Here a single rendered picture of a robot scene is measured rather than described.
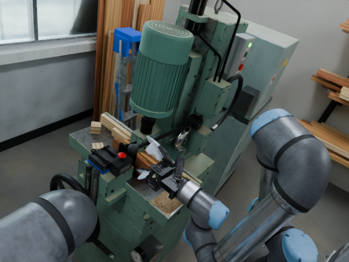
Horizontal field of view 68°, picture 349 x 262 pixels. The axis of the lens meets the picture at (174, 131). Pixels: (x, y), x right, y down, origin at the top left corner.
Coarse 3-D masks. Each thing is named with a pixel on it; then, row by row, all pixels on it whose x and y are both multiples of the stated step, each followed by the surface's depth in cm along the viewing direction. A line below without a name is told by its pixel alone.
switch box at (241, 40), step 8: (240, 40) 101; (248, 40) 102; (232, 48) 104; (240, 48) 102; (232, 56) 105; (240, 56) 104; (232, 64) 106; (240, 64) 109; (224, 72) 110; (232, 72) 108; (240, 72) 114
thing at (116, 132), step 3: (114, 129) 123; (117, 129) 123; (114, 132) 123; (117, 132) 122; (120, 132) 122; (114, 135) 124; (117, 135) 122; (120, 135) 121; (123, 135) 121; (120, 138) 121; (123, 138) 120; (126, 138) 119; (129, 138) 120
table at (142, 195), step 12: (84, 132) 122; (108, 132) 126; (72, 144) 119; (84, 144) 115; (108, 144) 119; (84, 156) 116; (84, 180) 103; (132, 180) 105; (144, 180) 107; (120, 192) 102; (132, 192) 102; (144, 192) 102; (156, 192) 103; (108, 204) 98; (144, 204) 100; (156, 216) 98; (168, 216) 95
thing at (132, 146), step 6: (192, 114) 110; (192, 120) 108; (198, 120) 108; (180, 126) 102; (186, 126) 105; (192, 126) 109; (198, 126) 110; (168, 132) 96; (174, 132) 98; (156, 138) 90; (132, 144) 81; (144, 144) 85; (132, 150) 80; (138, 150) 81
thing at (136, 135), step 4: (156, 128) 115; (160, 128) 116; (132, 132) 109; (136, 132) 109; (140, 132) 110; (152, 132) 112; (156, 132) 113; (160, 132) 115; (132, 136) 109; (136, 136) 108; (140, 136) 108; (144, 136) 108; (152, 136) 111; (156, 136) 114; (132, 140) 110; (136, 140) 109; (140, 140) 107; (144, 140) 107; (136, 144) 110; (140, 148) 109; (144, 148) 110
